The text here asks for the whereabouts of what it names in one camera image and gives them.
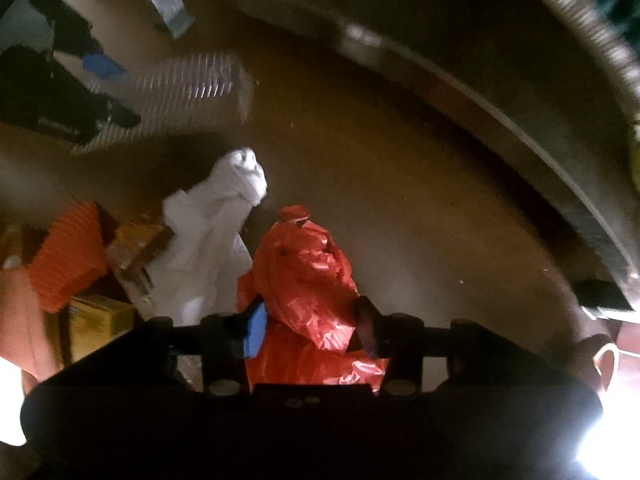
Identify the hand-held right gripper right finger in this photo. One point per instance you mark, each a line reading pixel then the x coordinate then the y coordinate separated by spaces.
pixel 369 332

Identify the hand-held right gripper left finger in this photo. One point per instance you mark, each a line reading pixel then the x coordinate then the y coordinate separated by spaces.
pixel 256 329

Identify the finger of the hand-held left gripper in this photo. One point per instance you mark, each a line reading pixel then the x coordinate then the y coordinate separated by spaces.
pixel 102 66
pixel 120 114

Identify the red plastic bag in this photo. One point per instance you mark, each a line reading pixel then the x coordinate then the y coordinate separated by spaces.
pixel 300 280

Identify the tan cardboard sheet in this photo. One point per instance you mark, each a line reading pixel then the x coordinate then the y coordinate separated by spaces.
pixel 120 15

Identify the clear ribbed plastic tray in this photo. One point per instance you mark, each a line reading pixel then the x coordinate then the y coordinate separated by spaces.
pixel 200 95

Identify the yellow snack packet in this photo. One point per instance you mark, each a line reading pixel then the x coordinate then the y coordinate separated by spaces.
pixel 137 247

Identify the orange ribbed packet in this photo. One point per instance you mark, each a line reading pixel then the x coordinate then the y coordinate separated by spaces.
pixel 67 255

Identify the yellow cardboard box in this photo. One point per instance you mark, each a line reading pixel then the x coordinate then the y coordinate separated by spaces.
pixel 100 322

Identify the round dark furniture base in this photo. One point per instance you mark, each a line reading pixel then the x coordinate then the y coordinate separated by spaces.
pixel 500 60

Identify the metal bracket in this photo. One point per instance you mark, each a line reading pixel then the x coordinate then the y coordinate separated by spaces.
pixel 167 10

